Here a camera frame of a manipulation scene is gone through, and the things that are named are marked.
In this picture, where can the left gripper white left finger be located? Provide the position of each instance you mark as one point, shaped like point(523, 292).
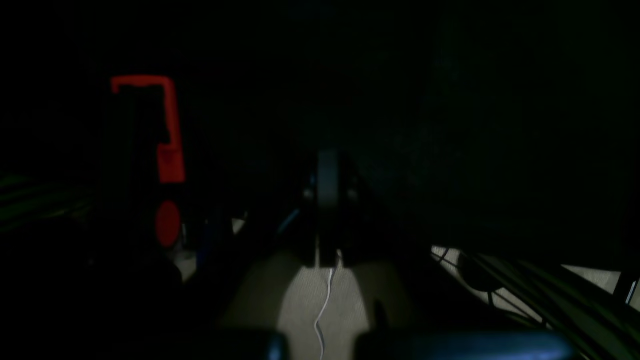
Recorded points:
point(319, 211)

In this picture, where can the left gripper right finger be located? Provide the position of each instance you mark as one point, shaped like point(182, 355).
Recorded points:
point(350, 218)

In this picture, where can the black table cloth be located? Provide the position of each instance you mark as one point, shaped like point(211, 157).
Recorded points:
point(503, 126)

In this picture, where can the red black clamp right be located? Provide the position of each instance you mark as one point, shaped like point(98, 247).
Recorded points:
point(142, 168)

